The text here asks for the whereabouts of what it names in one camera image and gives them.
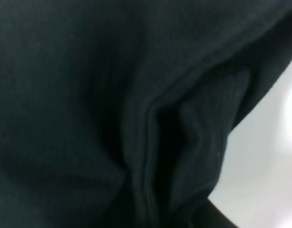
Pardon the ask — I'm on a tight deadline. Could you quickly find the black short sleeve t-shirt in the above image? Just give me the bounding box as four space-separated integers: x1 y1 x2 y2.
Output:
0 0 292 228

